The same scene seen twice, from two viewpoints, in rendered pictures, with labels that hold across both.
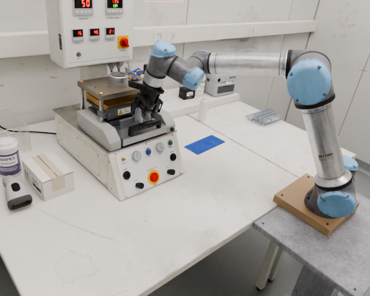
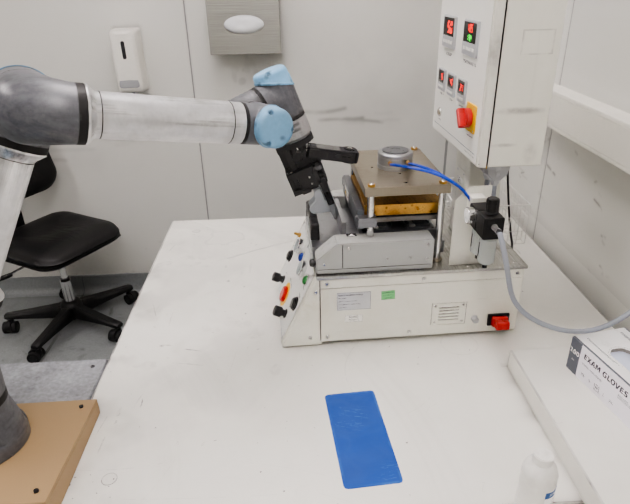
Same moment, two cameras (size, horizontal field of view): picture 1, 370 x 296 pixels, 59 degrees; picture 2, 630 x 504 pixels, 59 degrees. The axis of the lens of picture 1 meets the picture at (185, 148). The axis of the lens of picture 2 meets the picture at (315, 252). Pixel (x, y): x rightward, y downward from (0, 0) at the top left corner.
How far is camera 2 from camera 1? 2.10 m
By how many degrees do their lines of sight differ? 108
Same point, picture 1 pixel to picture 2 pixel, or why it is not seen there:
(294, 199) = (51, 414)
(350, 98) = not seen: outside the picture
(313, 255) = not seen: outside the picture
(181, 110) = (574, 463)
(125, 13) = (479, 58)
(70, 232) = (267, 242)
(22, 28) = (593, 92)
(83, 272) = (213, 239)
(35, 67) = (586, 168)
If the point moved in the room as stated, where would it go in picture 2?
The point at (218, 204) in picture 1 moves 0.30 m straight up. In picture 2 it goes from (179, 345) to (160, 225)
